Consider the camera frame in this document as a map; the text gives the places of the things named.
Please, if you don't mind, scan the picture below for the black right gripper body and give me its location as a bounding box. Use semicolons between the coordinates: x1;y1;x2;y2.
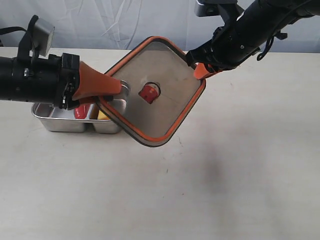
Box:
185;24;263;72

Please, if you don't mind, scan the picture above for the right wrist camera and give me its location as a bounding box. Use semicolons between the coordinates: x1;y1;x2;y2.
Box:
194;0;245;25

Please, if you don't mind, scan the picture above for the transparent lunchbox lid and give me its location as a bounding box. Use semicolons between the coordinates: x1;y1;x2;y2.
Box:
95;36;206;148

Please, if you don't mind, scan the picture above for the yellow cheese wedge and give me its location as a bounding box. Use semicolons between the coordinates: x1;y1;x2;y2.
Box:
97;110;109;121

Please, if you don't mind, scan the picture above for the white backdrop cloth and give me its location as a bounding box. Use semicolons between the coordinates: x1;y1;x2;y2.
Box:
0;0;320;54

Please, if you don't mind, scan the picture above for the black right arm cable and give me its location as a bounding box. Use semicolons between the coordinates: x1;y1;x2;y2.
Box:
256;24;288;61

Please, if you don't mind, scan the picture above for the red sausage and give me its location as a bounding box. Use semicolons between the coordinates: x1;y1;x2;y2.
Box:
73;104;91;120

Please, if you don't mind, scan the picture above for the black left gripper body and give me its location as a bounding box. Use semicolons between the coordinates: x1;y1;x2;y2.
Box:
47;52;80;110

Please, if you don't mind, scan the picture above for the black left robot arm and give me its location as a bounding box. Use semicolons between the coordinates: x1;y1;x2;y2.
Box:
0;53;122;110

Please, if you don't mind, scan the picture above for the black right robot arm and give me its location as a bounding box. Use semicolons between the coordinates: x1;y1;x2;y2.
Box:
186;0;320;80

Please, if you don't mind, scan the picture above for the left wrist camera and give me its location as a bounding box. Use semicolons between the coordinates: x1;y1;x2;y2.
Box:
17;15;55;60

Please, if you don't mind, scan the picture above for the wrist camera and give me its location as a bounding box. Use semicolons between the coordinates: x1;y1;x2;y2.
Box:
17;15;55;60
194;0;245;25

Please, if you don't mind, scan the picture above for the steel lunchbox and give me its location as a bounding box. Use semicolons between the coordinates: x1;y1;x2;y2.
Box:
30;79;132;134

